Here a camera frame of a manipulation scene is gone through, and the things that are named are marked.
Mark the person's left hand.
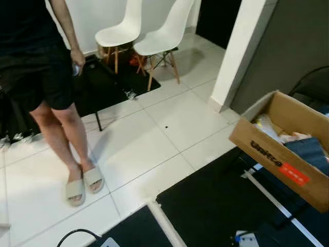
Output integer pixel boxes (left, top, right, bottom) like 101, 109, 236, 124
70, 47, 86, 70

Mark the crumpled plastic trash pile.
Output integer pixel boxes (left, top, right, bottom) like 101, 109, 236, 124
0, 131, 35, 149

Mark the black mat under chairs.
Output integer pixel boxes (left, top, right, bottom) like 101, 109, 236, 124
0, 54, 161, 140

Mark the person in black clothes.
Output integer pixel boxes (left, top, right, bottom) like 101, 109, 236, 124
0, 0, 106, 207

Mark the white chair with wooden legs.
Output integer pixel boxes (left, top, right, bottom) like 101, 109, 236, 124
133, 0, 195, 93
95, 0, 143, 75

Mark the orange object under chairs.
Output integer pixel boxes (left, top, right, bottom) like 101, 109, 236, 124
131, 54, 148, 68

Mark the black table leg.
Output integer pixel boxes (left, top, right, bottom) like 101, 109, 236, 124
95, 110, 103, 132

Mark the black chair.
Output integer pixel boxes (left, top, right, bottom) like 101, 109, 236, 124
288, 65, 329, 110

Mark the beige slipper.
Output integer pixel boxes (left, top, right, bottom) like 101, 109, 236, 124
65, 178, 86, 207
83, 166, 105, 194

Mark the blue denim cloth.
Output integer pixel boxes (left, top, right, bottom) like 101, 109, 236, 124
284, 136, 329, 177

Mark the clear plastic bag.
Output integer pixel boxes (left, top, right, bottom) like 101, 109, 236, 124
255, 113, 284, 144

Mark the brown cardboard box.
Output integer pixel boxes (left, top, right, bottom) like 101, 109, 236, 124
228, 90, 329, 214

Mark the small black floor mat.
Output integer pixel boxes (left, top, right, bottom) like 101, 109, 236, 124
86, 205, 173, 247

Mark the white floor strip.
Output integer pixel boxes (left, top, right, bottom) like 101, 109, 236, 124
148, 201, 187, 247

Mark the large black floor mat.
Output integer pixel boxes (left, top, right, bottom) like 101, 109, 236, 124
156, 146, 329, 247

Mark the thin white bar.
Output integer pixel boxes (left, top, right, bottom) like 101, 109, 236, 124
241, 166, 325, 247

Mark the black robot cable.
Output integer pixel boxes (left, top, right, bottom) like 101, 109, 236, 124
56, 228, 102, 247

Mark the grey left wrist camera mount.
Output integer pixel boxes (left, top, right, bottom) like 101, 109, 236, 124
100, 237, 122, 247

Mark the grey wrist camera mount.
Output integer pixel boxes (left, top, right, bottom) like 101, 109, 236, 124
235, 230, 261, 247
100, 237, 122, 247

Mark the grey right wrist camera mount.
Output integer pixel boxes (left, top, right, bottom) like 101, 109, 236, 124
235, 230, 261, 247

